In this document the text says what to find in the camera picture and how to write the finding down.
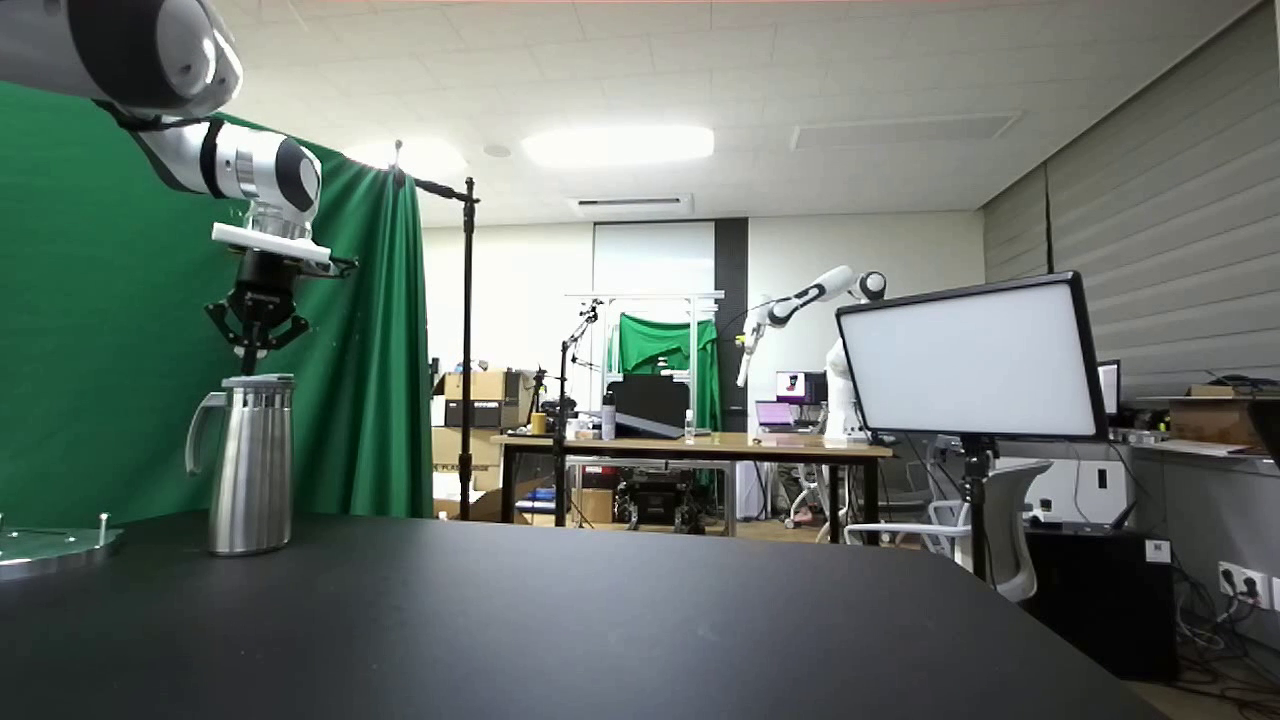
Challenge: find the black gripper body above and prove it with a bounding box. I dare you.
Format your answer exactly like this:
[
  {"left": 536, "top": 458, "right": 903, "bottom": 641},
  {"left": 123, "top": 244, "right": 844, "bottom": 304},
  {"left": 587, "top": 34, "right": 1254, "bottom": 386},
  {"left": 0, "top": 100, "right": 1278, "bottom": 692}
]
[{"left": 206, "top": 253, "right": 317, "bottom": 354}]

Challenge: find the stainless steel bottle with handle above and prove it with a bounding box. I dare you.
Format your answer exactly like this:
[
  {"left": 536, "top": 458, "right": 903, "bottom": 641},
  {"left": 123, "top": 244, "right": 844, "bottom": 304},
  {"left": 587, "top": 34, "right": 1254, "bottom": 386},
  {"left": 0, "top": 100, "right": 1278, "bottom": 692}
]
[{"left": 181, "top": 366, "right": 302, "bottom": 558}]

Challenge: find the large green backdrop cloth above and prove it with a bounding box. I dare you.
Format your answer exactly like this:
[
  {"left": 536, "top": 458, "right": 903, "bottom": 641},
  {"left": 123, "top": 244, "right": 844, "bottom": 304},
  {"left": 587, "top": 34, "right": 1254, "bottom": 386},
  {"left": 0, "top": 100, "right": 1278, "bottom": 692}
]
[{"left": 0, "top": 74, "right": 437, "bottom": 533}]

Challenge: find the black backdrop stand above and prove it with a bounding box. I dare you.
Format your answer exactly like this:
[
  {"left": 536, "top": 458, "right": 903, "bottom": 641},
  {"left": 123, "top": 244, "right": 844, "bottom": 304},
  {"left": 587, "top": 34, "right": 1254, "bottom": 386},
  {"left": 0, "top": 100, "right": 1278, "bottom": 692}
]
[{"left": 393, "top": 134, "right": 479, "bottom": 525}]

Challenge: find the brown cardboard boxes stack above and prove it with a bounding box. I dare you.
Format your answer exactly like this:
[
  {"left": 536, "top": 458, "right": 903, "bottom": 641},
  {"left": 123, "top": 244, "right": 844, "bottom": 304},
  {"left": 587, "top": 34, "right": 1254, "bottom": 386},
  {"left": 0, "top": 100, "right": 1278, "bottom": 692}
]
[{"left": 437, "top": 363, "right": 536, "bottom": 430}]

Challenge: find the ceiling air vent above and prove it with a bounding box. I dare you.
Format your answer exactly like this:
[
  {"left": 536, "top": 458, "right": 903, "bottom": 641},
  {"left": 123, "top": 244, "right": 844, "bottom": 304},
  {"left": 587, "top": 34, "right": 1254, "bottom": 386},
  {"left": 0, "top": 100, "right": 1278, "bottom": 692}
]
[{"left": 571, "top": 191, "right": 692, "bottom": 218}]

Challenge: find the small black background monitor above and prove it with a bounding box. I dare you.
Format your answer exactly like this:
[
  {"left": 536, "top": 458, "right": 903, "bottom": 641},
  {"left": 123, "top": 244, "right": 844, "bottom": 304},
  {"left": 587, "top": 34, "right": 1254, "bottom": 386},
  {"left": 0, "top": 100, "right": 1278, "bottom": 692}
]
[{"left": 602, "top": 373, "right": 692, "bottom": 441}]

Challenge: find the small green backdrop cloth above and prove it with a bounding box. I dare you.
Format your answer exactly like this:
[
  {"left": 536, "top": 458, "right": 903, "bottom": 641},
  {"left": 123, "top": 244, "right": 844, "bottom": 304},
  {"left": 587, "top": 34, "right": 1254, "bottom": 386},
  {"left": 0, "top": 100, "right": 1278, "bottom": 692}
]
[{"left": 607, "top": 309, "right": 730, "bottom": 430}]

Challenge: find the oblong ceiling light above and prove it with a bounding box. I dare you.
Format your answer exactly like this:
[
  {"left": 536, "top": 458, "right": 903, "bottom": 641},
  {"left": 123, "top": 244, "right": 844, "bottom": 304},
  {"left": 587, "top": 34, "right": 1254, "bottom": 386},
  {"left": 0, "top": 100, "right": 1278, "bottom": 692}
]
[{"left": 522, "top": 121, "right": 722, "bottom": 173}]

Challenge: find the wooden table with black legs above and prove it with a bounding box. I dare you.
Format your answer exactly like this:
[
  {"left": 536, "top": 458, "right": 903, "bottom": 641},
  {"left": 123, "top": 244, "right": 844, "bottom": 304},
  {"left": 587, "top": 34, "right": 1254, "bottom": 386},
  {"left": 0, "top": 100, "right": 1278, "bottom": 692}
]
[{"left": 494, "top": 427, "right": 895, "bottom": 545}]

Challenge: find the laptop with purple screen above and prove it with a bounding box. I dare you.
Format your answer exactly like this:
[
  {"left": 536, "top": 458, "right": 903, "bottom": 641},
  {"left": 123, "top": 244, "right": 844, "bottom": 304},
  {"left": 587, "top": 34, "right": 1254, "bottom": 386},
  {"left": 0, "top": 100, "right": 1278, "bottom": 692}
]
[{"left": 747, "top": 395, "right": 808, "bottom": 434}]

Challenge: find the black monitor stand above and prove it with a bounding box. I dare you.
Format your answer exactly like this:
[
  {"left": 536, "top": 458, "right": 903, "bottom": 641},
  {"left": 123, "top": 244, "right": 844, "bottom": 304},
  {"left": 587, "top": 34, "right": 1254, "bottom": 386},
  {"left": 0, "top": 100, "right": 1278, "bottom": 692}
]
[{"left": 917, "top": 430, "right": 1056, "bottom": 585}]

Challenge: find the white office chair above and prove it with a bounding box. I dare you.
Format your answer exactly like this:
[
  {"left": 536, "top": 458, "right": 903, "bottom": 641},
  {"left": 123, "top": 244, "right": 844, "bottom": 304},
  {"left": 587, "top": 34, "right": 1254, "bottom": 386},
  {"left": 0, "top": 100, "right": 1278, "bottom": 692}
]
[{"left": 840, "top": 454, "right": 1056, "bottom": 607}]

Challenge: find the black computer tower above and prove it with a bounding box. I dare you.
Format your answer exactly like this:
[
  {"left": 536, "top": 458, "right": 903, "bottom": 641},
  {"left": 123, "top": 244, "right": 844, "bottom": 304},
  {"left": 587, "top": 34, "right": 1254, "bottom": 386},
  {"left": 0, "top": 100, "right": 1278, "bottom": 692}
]
[{"left": 1019, "top": 520, "right": 1185, "bottom": 687}]

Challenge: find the gray window blind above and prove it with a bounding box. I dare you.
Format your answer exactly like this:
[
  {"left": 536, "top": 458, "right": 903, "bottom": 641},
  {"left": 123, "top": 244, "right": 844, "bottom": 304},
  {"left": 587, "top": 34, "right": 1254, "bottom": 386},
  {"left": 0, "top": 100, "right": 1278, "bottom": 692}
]
[{"left": 980, "top": 3, "right": 1280, "bottom": 402}]

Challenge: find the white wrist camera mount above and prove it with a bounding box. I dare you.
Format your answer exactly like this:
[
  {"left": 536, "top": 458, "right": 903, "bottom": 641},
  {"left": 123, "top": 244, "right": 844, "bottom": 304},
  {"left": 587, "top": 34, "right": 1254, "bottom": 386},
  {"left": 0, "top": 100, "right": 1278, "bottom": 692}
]
[{"left": 207, "top": 215, "right": 360, "bottom": 278}]

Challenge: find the white wall power outlet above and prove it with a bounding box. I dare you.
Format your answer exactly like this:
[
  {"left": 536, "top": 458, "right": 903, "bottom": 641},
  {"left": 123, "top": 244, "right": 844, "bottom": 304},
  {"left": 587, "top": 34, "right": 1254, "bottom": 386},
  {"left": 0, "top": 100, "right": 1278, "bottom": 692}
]
[{"left": 1215, "top": 554, "right": 1274, "bottom": 607}]

